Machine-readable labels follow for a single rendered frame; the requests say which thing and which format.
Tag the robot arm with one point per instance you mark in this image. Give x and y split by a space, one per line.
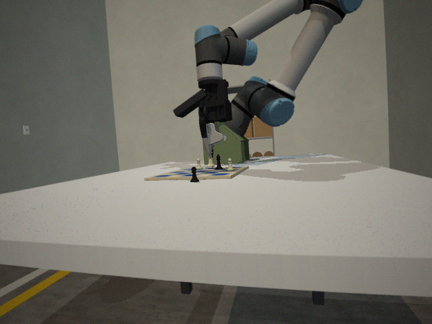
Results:
271 102

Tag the blue and cream chessboard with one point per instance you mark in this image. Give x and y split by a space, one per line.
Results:
202 174

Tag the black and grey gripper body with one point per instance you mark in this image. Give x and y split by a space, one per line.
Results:
220 110

